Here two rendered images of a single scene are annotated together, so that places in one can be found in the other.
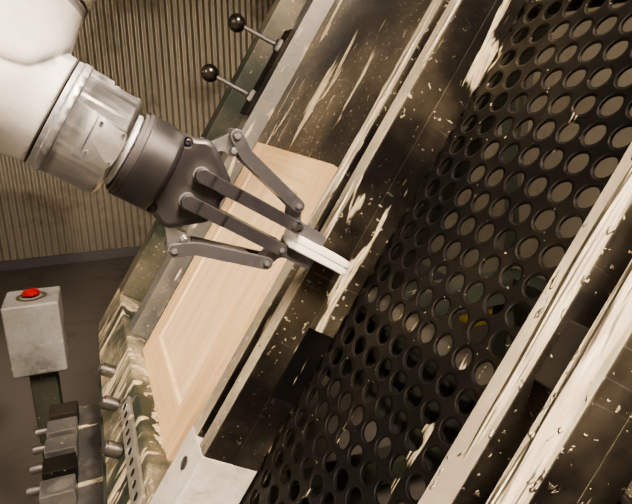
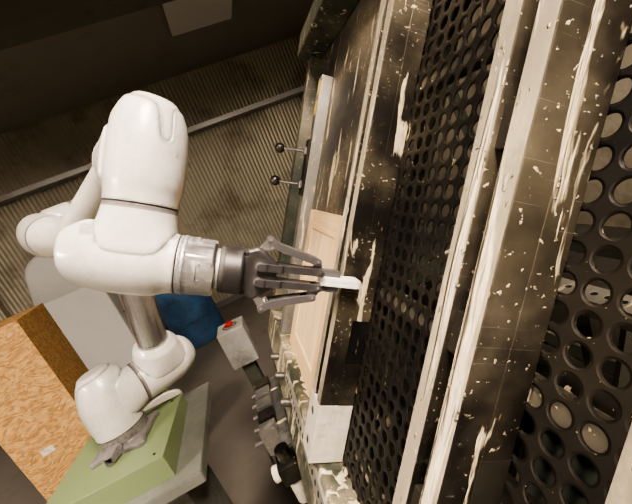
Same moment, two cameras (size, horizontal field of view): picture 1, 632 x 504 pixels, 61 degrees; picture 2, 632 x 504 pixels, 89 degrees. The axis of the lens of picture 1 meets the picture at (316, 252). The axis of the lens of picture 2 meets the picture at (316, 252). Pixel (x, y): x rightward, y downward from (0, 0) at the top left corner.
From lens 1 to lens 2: 12 cm
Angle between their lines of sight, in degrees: 13
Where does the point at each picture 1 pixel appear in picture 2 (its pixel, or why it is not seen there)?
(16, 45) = (147, 246)
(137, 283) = not seen: hidden behind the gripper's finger
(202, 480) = (323, 418)
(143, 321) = (285, 324)
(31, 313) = (231, 335)
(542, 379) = (450, 349)
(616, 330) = (475, 317)
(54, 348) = (248, 349)
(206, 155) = (258, 256)
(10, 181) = not seen: hidden behind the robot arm
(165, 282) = not seen: hidden behind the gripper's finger
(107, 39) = (232, 167)
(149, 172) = (231, 278)
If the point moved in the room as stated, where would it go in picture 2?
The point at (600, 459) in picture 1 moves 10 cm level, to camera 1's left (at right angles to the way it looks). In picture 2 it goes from (496, 391) to (384, 414)
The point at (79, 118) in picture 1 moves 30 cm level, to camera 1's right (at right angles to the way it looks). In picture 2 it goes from (187, 267) to (395, 191)
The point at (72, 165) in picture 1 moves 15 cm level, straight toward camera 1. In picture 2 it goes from (193, 289) to (180, 329)
